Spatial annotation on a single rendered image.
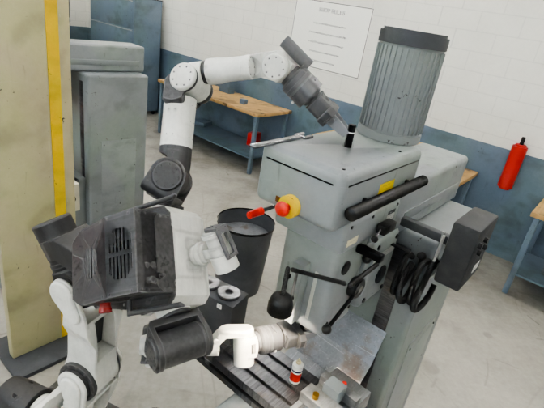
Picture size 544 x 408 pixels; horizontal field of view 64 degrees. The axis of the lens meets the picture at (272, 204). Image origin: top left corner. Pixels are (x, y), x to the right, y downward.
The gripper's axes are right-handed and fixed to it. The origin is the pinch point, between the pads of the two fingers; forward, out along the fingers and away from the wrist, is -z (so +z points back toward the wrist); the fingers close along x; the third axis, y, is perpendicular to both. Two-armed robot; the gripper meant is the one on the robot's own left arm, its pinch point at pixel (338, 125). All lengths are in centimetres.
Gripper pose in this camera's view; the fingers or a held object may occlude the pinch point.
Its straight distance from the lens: 124.6
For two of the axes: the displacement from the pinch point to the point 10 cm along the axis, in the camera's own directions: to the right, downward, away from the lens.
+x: -1.9, 3.7, -9.1
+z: -7.2, -6.9, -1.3
